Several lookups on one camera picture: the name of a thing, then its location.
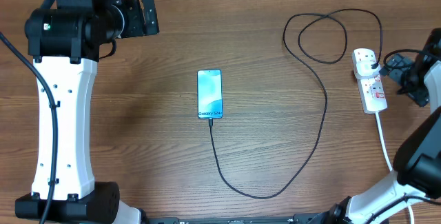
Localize blue smartphone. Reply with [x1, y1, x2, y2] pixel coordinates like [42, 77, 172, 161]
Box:
[197, 69, 223, 119]

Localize black charger cable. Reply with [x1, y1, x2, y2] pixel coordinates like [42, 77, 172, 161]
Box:
[207, 8, 383, 200]

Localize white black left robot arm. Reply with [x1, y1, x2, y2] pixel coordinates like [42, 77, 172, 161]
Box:
[14, 0, 159, 223]

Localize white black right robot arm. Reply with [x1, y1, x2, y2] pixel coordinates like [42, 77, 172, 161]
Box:
[308, 28, 440, 223]

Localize white charger adapter plug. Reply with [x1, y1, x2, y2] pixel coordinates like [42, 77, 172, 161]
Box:
[354, 61, 380, 80]

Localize white power strip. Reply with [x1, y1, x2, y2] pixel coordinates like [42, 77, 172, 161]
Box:
[351, 48, 387, 114]

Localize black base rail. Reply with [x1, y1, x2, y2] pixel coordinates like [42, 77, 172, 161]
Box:
[147, 212, 327, 224]

